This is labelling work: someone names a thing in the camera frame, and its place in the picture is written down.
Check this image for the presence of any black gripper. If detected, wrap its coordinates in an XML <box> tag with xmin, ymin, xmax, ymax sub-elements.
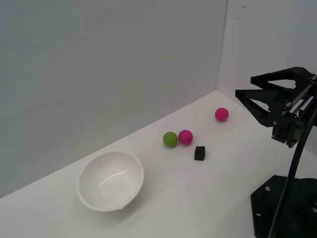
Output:
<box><xmin>235</xmin><ymin>65</ymin><xmax>317</xmax><ymax>149</ymax></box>

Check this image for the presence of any small black box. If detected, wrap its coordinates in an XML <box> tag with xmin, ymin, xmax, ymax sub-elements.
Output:
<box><xmin>194</xmin><ymin>146</ymin><xmax>207</xmax><ymax>161</ymax></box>

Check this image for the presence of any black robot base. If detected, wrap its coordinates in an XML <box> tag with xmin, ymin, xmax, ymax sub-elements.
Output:
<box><xmin>249</xmin><ymin>175</ymin><xmax>317</xmax><ymax>238</ymax></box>

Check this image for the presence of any white bowl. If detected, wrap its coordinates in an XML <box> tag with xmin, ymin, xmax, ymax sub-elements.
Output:
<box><xmin>78</xmin><ymin>150</ymin><xmax>145</xmax><ymax>212</ymax></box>

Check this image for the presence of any pink plastic ball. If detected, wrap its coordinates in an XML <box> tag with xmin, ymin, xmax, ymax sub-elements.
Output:
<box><xmin>178</xmin><ymin>129</ymin><xmax>194</xmax><ymax>145</ymax></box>
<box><xmin>214</xmin><ymin>107</ymin><xmax>229</xmax><ymax>122</ymax></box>

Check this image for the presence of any green plastic ball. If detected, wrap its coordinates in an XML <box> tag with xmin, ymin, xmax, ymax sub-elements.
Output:
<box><xmin>162</xmin><ymin>131</ymin><xmax>179</xmax><ymax>148</ymax></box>

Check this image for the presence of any black camera cable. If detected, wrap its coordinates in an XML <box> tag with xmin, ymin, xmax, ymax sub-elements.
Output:
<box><xmin>268</xmin><ymin>116</ymin><xmax>317</xmax><ymax>238</ymax></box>

